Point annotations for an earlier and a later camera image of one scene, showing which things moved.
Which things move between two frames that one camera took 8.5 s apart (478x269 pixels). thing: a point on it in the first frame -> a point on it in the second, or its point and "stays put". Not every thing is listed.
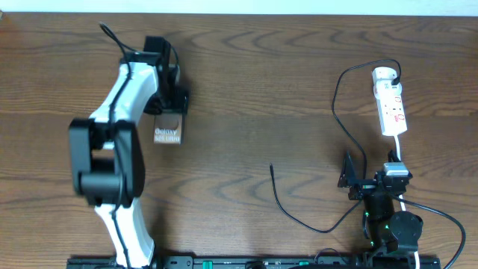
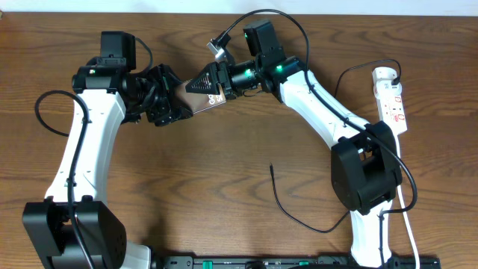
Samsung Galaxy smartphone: [169, 128] -> [198, 101]
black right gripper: [347, 178] -> [223, 77]
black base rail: [374, 261] stays put
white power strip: [389, 101] stays put
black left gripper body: [173, 103] stays put
